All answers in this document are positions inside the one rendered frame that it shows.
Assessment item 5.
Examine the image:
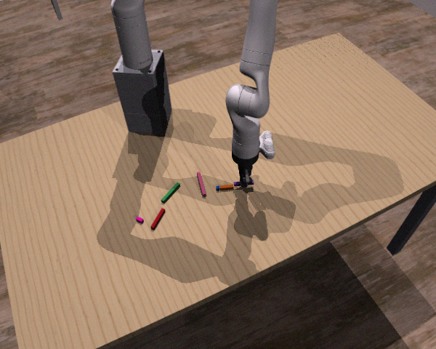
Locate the green rod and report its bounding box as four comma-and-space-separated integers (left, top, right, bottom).
161, 182, 180, 203

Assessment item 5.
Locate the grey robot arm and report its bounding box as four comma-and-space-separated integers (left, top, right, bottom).
111, 0, 278, 159

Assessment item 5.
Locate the red rod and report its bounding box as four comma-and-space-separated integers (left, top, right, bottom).
150, 209, 165, 230

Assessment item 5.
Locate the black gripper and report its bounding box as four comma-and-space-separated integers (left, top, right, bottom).
232, 152, 259, 188

